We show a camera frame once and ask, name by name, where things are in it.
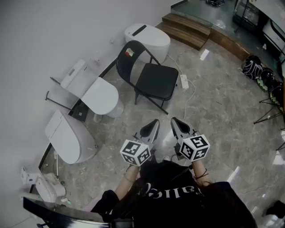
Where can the black rod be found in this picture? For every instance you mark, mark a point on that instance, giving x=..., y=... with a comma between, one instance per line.
x=55, y=80

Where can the black stand with square base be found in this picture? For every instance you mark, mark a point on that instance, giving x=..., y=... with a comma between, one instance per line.
x=79, y=113

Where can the wooden steps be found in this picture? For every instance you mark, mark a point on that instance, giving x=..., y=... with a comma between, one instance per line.
x=187, y=31

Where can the egg-shaped white smart toilet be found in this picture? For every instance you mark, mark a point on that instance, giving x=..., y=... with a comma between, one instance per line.
x=153, y=40

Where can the row of black backpacks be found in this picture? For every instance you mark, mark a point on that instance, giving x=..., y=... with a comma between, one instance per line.
x=251, y=66

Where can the person's black printed shirt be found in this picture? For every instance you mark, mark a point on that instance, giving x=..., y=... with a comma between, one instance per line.
x=178, y=200

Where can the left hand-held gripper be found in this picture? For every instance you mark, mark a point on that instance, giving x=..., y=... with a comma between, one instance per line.
x=135, y=153

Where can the small white toilet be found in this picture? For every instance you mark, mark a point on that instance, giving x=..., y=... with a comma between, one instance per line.
x=47, y=189

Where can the white toilet with tank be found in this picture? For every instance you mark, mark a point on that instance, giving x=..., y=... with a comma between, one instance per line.
x=100, y=95

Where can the dark glossy curved panel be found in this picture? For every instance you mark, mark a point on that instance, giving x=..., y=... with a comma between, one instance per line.
x=66, y=217

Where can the person's right forearm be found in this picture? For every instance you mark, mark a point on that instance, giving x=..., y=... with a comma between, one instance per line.
x=200, y=169

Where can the black metal rack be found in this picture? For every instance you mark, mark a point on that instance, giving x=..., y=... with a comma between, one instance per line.
x=247, y=13

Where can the white flat-lid smart toilet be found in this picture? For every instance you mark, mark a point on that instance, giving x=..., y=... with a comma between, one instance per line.
x=66, y=138

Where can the white plastic toilet part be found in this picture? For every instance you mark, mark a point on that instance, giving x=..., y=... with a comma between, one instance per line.
x=29, y=176

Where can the black folding chair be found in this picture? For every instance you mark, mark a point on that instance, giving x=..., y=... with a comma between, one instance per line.
x=155, y=80

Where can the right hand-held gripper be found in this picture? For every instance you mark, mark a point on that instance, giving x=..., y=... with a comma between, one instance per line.
x=193, y=148

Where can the black tripod stand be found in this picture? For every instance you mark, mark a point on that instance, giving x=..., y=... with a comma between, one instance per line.
x=268, y=103

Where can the white power strip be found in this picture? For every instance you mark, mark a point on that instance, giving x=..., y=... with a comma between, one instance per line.
x=184, y=82

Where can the person's left forearm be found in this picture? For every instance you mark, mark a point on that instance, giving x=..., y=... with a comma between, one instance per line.
x=127, y=184

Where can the green sticky note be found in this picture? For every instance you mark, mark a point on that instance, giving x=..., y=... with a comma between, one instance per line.
x=131, y=52

